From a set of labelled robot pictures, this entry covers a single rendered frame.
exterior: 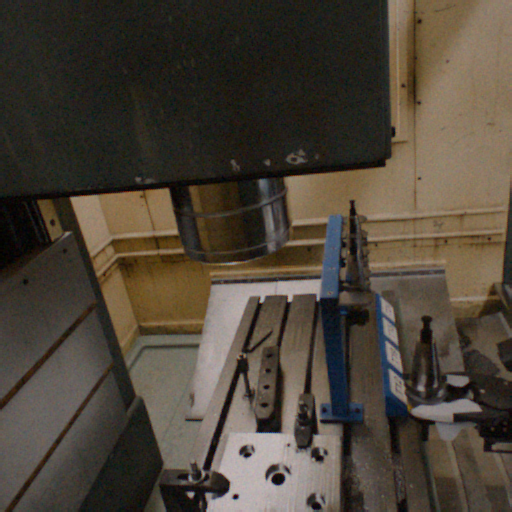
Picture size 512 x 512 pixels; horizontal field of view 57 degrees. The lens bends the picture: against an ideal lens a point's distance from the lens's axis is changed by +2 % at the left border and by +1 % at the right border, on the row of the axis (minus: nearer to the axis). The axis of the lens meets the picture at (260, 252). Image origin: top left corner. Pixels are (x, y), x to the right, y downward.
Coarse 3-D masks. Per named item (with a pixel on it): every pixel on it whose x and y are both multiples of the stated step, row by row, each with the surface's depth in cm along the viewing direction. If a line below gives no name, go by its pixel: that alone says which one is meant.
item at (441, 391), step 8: (408, 368) 73; (408, 376) 72; (408, 384) 69; (440, 384) 69; (448, 384) 69; (408, 392) 70; (416, 392) 68; (424, 392) 68; (432, 392) 67; (440, 392) 68; (416, 400) 69; (424, 400) 68; (432, 400) 68; (440, 400) 68
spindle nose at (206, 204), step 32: (192, 192) 56; (224, 192) 55; (256, 192) 56; (288, 192) 62; (192, 224) 58; (224, 224) 57; (256, 224) 57; (288, 224) 62; (192, 256) 61; (224, 256) 59; (256, 256) 59
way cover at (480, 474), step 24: (432, 432) 119; (432, 456) 112; (456, 456) 113; (480, 456) 112; (504, 456) 113; (456, 480) 104; (480, 480) 105; (504, 480) 104; (456, 504) 100; (480, 504) 101; (504, 504) 100
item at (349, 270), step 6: (348, 252) 98; (348, 258) 97; (354, 258) 97; (360, 258) 97; (348, 264) 98; (354, 264) 97; (360, 264) 97; (348, 270) 98; (354, 270) 97; (360, 270) 98; (348, 276) 99; (354, 276) 98; (360, 276) 98; (348, 282) 99; (354, 282) 98; (360, 282) 98
